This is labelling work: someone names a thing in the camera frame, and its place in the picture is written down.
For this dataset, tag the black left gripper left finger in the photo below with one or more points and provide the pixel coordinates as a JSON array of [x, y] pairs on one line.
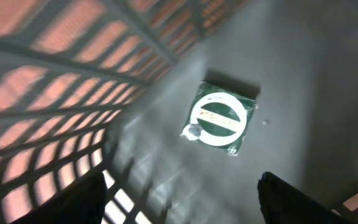
[[83, 203]]

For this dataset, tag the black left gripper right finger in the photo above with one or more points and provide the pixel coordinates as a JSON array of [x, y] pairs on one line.
[[281, 203]]

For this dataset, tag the black round-label box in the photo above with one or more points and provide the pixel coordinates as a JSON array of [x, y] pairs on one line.
[[218, 118]]

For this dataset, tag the grey plastic mesh basket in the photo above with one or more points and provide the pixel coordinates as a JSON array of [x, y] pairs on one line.
[[91, 87]]

